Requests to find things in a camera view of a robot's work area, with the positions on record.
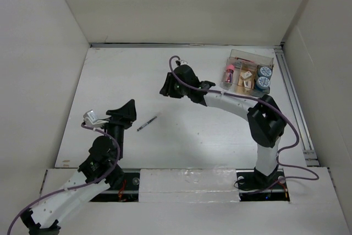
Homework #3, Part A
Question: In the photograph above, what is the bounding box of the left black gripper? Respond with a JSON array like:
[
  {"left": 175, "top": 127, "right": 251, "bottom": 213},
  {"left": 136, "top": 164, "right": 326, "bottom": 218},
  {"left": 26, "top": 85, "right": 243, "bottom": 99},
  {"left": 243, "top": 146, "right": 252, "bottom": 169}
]
[{"left": 97, "top": 99, "right": 136, "bottom": 159}]

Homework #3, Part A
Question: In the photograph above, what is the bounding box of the black pen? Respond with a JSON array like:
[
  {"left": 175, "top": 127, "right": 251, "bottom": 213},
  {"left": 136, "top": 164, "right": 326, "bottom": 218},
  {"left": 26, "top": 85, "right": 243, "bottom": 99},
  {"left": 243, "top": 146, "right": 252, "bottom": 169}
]
[{"left": 136, "top": 116, "right": 157, "bottom": 132}]

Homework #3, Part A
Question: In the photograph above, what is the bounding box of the pink capped glue bottle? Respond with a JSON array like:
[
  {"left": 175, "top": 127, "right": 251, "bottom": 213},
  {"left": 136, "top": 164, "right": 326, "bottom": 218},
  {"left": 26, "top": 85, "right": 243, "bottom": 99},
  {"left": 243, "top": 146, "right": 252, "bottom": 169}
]
[{"left": 223, "top": 64, "right": 235, "bottom": 84}]

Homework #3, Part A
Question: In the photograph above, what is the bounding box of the orange red pen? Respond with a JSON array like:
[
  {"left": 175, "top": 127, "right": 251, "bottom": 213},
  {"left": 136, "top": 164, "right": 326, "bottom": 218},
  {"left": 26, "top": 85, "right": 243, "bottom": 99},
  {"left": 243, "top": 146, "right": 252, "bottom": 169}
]
[{"left": 235, "top": 57, "right": 256, "bottom": 64}]

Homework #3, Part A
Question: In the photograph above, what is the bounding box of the blue patterned tape roll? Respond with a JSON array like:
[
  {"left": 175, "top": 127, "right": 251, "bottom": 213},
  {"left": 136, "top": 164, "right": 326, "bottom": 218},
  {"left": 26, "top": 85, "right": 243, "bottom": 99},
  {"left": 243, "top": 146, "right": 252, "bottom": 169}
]
[{"left": 255, "top": 76, "right": 271, "bottom": 91}]

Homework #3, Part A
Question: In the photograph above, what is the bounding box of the pink barrel pen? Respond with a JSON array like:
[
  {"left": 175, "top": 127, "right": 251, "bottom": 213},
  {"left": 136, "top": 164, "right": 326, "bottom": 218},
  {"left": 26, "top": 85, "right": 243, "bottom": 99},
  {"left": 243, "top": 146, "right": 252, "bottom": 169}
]
[{"left": 233, "top": 61, "right": 242, "bottom": 71}]

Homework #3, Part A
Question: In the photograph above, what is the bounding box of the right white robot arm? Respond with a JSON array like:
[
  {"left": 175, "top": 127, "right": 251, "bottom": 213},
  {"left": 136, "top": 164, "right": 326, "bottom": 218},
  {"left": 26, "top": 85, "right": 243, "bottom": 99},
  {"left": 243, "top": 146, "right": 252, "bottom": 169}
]
[{"left": 159, "top": 64, "right": 287, "bottom": 190}]

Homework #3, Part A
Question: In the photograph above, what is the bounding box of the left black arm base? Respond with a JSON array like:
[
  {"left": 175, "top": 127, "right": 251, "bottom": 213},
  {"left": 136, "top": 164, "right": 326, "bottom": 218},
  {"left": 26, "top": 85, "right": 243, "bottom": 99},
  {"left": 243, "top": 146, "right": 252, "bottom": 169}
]
[{"left": 90, "top": 169, "right": 140, "bottom": 203}]

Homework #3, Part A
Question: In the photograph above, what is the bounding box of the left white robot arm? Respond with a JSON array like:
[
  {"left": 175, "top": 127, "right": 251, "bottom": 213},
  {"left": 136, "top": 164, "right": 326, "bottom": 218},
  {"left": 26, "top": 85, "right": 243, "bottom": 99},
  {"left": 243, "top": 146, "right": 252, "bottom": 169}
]
[{"left": 20, "top": 99, "right": 136, "bottom": 234}]

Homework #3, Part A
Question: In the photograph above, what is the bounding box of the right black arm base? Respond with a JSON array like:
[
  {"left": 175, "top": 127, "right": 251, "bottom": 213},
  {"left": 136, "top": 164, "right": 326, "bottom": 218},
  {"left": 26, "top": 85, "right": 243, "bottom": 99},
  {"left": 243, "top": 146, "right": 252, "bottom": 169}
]
[{"left": 234, "top": 171, "right": 290, "bottom": 202}]

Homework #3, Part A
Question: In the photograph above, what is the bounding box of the clear compartment organizer box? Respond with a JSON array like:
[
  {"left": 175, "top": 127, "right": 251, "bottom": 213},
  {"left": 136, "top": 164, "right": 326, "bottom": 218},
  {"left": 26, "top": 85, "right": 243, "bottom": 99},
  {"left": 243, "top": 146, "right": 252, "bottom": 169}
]
[{"left": 220, "top": 49, "right": 274, "bottom": 98}]

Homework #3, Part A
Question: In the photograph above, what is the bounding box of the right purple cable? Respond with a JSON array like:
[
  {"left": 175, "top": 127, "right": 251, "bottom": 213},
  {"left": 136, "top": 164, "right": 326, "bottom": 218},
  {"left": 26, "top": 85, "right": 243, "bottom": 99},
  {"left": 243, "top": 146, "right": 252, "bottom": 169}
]
[{"left": 168, "top": 55, "right": 320, "bottom": 194}]

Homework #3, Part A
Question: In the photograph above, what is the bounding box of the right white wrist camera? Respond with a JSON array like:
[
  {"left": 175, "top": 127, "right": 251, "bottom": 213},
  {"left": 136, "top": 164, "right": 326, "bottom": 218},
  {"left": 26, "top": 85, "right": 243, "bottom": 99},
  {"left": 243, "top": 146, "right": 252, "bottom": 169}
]
[{"left": 176, "top": 58, "right": 188, "bottom": 66}]

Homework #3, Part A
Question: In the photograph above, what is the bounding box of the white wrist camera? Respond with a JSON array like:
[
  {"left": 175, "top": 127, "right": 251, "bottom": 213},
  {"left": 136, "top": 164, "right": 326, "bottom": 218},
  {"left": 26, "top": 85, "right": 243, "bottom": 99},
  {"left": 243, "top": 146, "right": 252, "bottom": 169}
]
[
  {"left": 176, "top": 58, "right": 188, "bottom": 66},
  {"left": 83, "top": 110, "right": 103, "bottom": 127}
]

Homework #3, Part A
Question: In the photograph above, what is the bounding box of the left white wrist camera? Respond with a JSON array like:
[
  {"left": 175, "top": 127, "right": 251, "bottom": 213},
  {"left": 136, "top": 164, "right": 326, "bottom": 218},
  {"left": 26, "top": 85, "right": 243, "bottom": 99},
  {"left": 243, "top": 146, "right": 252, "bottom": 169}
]
[{"left": 83, "top": 110, "right": 103, "bottom": 127}]

